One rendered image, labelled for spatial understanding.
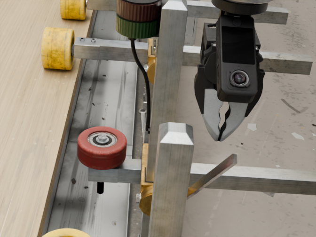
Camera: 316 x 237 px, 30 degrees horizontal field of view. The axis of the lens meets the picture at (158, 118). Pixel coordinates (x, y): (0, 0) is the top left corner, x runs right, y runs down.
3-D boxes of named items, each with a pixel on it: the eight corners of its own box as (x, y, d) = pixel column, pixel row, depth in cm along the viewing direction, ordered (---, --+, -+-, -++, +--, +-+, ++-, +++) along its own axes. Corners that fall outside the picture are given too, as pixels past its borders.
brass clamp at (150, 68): (173, 55, 120) (176, 32, 118) (175, 87, 109) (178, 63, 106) (144, 52, 120) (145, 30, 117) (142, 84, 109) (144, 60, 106)
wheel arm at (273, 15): (283, 19, 140) (286, 5, 138) (286, 25, 137) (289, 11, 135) (72, 3, 137) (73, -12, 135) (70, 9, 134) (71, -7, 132)
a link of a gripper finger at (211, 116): (215, 122, 88) (224, 67, 83) (218, 145, 83) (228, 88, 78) (194, 121, 87) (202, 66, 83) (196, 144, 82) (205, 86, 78)
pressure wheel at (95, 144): (124, 178, 105) (128, 124, 99) (122, 208, 98) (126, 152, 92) (79, 176, 104) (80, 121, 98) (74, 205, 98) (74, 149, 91)
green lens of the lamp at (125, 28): (159, 22, 83) (160, 7, 82) (159, 40, 78) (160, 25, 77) (116, 19, 83) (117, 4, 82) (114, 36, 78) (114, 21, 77)
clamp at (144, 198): (168, 167, 105) (171, 144, 102) (169, 218, 93) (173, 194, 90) (137, 165, 104) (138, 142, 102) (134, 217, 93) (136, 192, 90)
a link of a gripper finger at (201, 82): (224, 109, 82) (233, 53, 77) (225, 116, 80) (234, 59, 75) (190, 107, 81) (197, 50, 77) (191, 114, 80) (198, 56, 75)
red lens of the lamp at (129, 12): (160, 5, 82) (161, -10, 81) (160, 22, 77) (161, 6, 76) (117, 2, 82) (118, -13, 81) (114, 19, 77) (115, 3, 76)
